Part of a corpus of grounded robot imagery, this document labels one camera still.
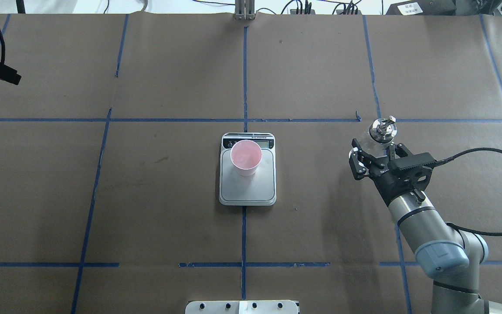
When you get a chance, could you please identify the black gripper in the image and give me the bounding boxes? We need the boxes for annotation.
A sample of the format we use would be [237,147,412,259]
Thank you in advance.
[349,138,436,205]

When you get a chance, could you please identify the clear glass sauce bottle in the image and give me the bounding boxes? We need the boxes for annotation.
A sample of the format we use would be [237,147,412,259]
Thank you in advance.
[354,116,398,158]

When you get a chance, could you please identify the pink plastic cup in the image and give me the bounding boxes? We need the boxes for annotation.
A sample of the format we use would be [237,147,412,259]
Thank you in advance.
[230,140,262,177]

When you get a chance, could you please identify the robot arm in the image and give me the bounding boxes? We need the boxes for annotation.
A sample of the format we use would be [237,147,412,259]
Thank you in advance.
[349,138,502,314]

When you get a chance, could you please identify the white digital kitchen scale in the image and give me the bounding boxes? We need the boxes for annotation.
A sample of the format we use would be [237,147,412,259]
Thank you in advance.
[218,133,277,206]

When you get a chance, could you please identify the black box with label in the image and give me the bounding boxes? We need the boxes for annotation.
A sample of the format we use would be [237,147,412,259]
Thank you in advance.
[385,0,457,16]

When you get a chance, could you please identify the brown paper table cover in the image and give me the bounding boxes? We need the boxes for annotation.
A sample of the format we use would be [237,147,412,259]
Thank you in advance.
[0,12,502,314]

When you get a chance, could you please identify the aluminium frame post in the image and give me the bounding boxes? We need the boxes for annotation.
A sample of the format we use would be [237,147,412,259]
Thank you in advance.
[234,0,256,20]

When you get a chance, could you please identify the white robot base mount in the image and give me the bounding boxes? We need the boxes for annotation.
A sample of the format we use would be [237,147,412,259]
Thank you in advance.
[185,300,301,314]

